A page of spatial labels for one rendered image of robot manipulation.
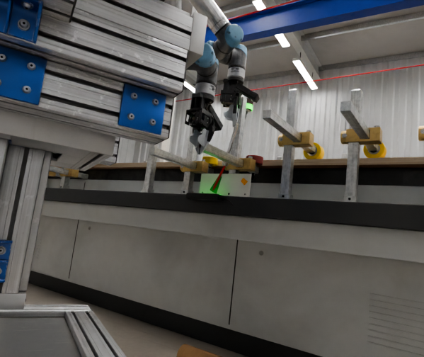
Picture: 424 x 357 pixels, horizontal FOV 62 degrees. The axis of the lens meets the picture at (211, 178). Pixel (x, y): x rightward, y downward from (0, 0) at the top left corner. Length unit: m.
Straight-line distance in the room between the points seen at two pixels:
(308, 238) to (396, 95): 7.93
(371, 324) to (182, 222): 0.88
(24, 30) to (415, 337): 1.47
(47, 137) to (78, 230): 1.85
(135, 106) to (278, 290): 1.15
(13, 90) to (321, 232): 1.08
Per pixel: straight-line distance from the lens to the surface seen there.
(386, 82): 9.33
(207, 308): 1.85
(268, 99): 9.94
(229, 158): 1.42
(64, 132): 0.79
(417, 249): 1.32
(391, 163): 1.51
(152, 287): 2.07
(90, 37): 0.71
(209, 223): 1.59
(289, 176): 1.43
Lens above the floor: 0.54
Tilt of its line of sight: 9 degrees up
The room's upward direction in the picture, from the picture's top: 7 degrees clockwise
